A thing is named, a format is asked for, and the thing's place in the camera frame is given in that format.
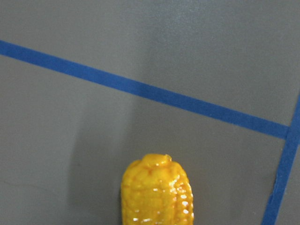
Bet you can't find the yellow corn cob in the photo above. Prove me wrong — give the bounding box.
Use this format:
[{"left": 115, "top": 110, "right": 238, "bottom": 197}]
[{"left": 120, "top": 154, "right": 195, "bottom": 225}]

